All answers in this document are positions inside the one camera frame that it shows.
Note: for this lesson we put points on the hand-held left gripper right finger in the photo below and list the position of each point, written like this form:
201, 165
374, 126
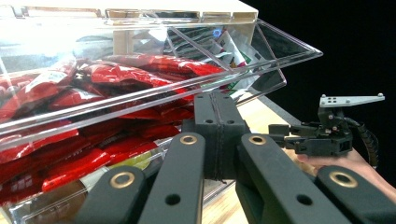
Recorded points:
232, 121

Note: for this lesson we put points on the clear drawer holding red packets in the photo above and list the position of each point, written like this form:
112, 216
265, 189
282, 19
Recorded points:
93, 102

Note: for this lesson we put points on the clear drawer holding yellow cups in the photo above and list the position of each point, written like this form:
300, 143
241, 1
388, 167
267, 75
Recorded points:
62, 205

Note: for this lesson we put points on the pile of red packets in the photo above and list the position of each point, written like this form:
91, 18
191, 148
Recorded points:
124, 74

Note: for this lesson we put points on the pile of brown packets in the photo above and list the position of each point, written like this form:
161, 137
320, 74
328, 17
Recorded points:
49, 202

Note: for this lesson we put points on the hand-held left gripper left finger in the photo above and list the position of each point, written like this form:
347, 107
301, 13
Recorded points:
207, 124

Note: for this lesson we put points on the white-topped clear drawer organizer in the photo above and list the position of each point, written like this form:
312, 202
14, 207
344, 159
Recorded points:
218, 12

